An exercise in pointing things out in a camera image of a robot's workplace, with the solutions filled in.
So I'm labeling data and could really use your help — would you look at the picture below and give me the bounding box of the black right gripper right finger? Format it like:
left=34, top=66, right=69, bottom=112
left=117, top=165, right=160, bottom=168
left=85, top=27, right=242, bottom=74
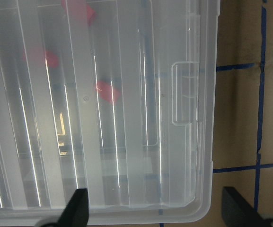
left=221, top=186, right=273, bottom=227

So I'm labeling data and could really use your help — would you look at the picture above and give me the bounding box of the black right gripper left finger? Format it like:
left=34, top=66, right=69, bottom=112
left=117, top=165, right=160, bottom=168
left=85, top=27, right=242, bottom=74
left=37, top=188, right=89, bottom=227

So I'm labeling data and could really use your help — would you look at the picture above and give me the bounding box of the clear plastic box lid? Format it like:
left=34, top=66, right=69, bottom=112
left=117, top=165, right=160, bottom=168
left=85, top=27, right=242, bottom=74
left=0, top=0, right=220, bottom=227

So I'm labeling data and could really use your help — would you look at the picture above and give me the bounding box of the red block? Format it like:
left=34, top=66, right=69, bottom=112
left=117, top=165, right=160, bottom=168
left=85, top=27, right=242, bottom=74
left=61, top=0, right=96, bottom=26
left=22, top=48, right=59, bottom=69
left=96, top=80, right=121, bottom=104

